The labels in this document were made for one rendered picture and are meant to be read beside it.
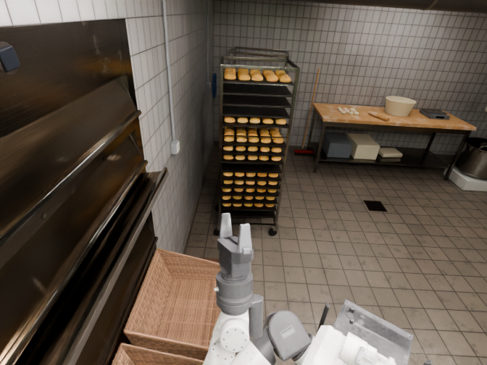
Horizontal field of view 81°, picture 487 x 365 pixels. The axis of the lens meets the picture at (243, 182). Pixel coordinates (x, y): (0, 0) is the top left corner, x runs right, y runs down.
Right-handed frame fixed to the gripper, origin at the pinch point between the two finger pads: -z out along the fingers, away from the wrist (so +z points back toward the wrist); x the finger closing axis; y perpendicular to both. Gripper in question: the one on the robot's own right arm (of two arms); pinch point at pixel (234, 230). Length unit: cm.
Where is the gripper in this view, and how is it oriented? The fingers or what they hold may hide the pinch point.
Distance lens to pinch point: 67.8
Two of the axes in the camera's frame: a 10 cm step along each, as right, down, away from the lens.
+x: 4.3, 1.2, -8.9
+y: -9.0, 0.5, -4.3
